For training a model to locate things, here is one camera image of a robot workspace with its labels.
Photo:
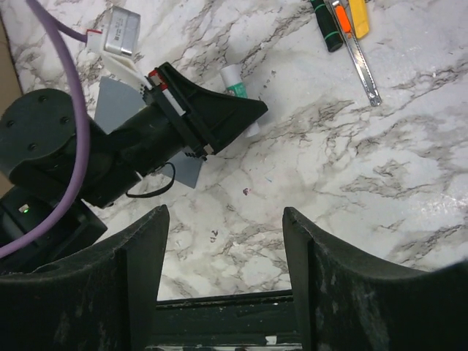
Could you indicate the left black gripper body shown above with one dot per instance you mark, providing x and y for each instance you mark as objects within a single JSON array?
[{"x": 193, "y": 119}]

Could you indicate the green handled screwdriver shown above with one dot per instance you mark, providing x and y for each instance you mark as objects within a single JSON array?
[{"x": 327, "y": 26}]

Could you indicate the orange handled metal tool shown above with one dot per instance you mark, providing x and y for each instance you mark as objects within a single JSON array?
[{"x": 354, "y": 49}]

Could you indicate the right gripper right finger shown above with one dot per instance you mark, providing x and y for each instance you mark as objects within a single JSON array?
[{"x": 348, "y": 299}]

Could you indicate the green white glue stick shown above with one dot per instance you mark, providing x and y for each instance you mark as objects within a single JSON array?
[{"x": 234, "y": 85}]

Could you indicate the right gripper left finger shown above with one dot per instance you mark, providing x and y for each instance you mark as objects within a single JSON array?
[{"x": 100, "y": 298}]

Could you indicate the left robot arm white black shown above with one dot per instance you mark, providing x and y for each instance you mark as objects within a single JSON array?
[{"x": 38, "y": 150}]

